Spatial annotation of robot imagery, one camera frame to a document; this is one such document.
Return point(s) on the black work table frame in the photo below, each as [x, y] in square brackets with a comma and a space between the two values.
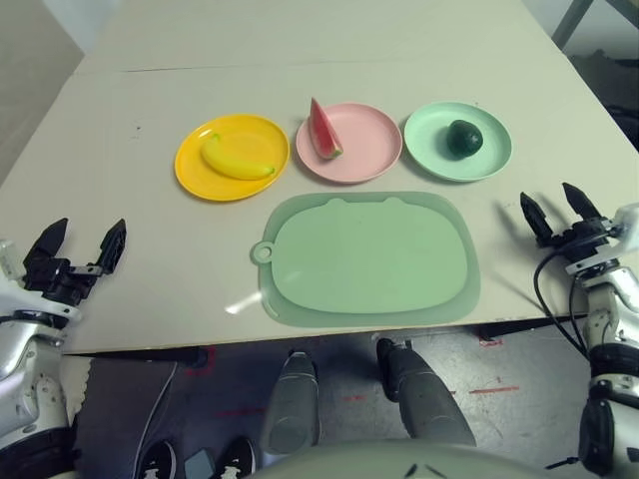
[150, 355]

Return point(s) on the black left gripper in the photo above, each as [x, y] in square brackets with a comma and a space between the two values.
[60, 284]

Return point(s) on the black sneaker with white logo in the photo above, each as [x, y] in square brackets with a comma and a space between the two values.
[160, 461]
[238, 459]

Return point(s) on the pink plastic plate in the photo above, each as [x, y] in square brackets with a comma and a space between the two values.
[369, 140]

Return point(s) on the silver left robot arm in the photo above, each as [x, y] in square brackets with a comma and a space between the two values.
[25, 359]

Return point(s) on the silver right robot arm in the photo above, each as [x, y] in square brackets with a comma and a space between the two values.
[614, 309]

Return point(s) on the dark grey foam floor mat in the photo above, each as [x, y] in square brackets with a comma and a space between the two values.
[115, 414]

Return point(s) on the dark green toy avocado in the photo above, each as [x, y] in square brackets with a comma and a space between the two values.
[464, 141]

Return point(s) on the grey robot torso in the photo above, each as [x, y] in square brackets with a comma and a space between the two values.
[399, 464]

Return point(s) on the dark grey rectangular device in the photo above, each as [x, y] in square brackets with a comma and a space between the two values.
[199, 466]

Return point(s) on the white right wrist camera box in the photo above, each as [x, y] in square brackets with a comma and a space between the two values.
[626, 222]

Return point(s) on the side table with metal frame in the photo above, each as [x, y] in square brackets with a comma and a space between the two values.
[569, 25]

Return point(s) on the mint green plastic plate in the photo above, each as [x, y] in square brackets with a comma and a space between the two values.
[429, 149]

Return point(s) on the yellow plastic plate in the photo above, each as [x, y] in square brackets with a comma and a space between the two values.
[249, 135]

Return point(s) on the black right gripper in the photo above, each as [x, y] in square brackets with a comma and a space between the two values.
[584, 239]

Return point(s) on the yellow toy banana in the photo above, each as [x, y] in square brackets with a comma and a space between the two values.
[229, 162]

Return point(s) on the green cutting board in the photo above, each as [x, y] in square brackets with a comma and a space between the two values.
[374, 259]

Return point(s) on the red toy watermelon slice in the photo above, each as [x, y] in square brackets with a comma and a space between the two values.
[322, 132]

